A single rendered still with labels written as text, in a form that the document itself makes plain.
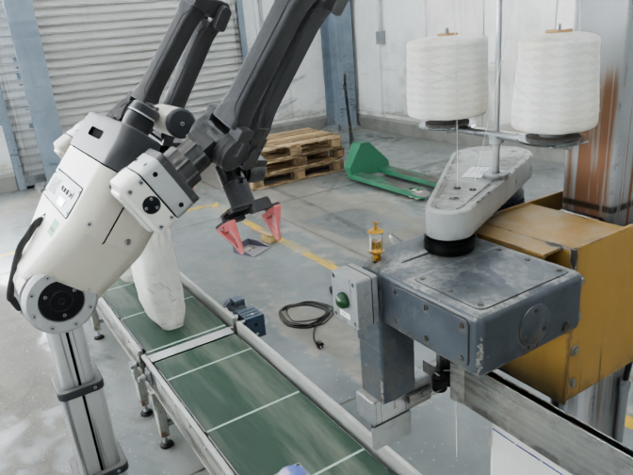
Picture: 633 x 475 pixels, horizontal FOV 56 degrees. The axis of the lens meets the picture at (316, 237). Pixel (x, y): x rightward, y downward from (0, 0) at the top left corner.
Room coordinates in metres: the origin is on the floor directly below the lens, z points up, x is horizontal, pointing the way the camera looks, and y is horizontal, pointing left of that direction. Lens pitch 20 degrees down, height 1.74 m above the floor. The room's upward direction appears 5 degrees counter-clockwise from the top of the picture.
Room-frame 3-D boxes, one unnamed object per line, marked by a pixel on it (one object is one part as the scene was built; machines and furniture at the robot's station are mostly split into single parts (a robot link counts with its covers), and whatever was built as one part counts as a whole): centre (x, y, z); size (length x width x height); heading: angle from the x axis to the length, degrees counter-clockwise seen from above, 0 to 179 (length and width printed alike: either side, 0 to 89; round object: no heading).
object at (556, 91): (1.03, -0.43, 1.61); 0.15 x 0.14 x 0.17; 31
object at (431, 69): (1.26, -0.30, 1.61); 0.17 x 0.17 x 0.17
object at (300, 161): (7.02, 0.31, 0.22); 1.21 x 0.84 x 0.14; 121
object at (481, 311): (0.91, -0.24, 1.21); 0.30 x 0.25 x 0.30; 31
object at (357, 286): (0.94, -0.06, 1.29); 0.08 x 0.05 x 0.09; 31
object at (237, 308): (2.73, 0.43, 0.35); 0.30 x 0.15 x 0.15; 31
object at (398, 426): (0.97, -0.10, 0.98); 0.09 x 0.05 x 0.05; 121
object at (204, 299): (3.38, 1.18, 0.35); 2.26 x 0.48 x 0.14; 31
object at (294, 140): (6.99, 0.33, 0.36); 1.20 x 0.82 x 0.14; 117
